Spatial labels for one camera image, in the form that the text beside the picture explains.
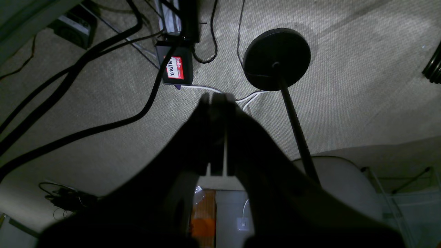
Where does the black round lamp stand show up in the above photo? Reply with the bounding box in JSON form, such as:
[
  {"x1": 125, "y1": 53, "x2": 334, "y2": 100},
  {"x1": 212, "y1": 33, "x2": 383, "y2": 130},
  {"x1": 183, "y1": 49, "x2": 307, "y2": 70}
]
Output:
[{"x1": 242, "y1": 28, "x2": 320, "y2": 184}]

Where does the white round chair seat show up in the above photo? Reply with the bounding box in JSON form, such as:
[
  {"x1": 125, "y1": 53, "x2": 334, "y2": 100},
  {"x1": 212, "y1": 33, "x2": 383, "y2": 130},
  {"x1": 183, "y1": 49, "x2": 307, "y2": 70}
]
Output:
[{"x1": 312, "y1": 156, "x2": 382, "y2": 221}]

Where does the white cable on carpet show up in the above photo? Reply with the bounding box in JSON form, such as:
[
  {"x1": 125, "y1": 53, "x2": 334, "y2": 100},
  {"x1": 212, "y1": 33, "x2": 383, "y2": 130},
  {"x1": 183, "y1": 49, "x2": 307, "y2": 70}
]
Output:
[{"x1": 179, "y1": 84, "x2": 267, "y2": 114}]

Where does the black box with name sticker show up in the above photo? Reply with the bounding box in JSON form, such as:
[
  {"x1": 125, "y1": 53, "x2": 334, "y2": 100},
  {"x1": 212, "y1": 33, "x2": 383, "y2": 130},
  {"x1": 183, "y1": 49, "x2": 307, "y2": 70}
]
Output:
[{"x1": 155, "y1": 41, "x2": 194, "y2": 86}]

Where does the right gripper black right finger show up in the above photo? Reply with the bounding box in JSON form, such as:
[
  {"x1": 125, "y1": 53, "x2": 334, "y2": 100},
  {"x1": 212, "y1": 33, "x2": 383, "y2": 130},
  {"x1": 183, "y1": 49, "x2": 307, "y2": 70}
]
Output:
[{"x1": 212, "y1": 94, "x2": 405, "y2": 248}]

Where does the orange plastic bag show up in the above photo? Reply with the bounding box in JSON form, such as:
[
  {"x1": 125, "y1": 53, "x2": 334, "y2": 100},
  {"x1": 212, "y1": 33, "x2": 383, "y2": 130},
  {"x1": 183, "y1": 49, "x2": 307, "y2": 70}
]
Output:
[{"x1": 189, "y1": 186, "x2": 216, "y2": 248}]

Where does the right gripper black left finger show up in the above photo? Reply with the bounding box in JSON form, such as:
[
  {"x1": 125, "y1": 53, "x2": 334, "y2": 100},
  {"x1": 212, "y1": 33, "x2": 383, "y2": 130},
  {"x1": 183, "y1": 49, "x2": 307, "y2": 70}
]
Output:
[{"x1": 38, "y1": 94, "x2": 209, "y2": 248}]

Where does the thick black cable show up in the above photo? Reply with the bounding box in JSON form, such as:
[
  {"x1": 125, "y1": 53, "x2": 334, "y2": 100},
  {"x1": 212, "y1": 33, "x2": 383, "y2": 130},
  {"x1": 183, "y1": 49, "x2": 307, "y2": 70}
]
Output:
[{"x1": 0, "y1": 0, "x2": 183, "y2": 179}]

